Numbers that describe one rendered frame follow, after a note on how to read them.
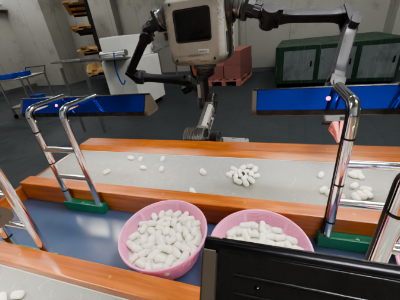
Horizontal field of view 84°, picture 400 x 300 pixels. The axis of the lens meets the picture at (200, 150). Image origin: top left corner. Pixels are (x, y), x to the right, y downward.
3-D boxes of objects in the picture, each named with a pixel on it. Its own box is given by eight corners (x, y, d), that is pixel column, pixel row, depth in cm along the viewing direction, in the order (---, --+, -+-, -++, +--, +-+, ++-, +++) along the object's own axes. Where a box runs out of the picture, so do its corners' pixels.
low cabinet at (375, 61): (368, 68, 561) (377, 31, 523) (394, 87, 407) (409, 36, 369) (280, 72, 638) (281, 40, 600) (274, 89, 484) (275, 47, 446)
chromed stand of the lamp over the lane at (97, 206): (96, 182, 112) (60, 93, 91) (130, 186, 106) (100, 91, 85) (66, 208, 96) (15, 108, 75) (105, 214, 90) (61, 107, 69)
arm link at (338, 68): (338, 30, 112) (352, 10, 102) (350, 33, 111) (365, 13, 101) (319, 97, 98) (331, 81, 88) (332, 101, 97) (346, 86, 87)
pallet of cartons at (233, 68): (252, 74, 657) (252, 44, 620) (244, 85, 543) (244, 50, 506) (220, 75, 690) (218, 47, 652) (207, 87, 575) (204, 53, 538)
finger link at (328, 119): (348, 138, 81) (346, 116, 85) (326, 138, 84) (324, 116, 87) (342, 146, 87) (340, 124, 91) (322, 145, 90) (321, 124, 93)
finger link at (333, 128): (356, 138, 81) (353, 116, 84) (333, 138, 83) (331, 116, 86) (349, 146, 87) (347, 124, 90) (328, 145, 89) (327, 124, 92)
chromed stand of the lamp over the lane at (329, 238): (308, 203, 83) (327, 81, 62) (372, 209, 77) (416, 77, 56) (316, 246, 67) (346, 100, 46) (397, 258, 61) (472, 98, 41)
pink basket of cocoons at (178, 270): (150, 215, 87) (145, 196, 82) (218, 224, 79) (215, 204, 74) (108, 281, 65) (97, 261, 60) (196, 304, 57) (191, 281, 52)
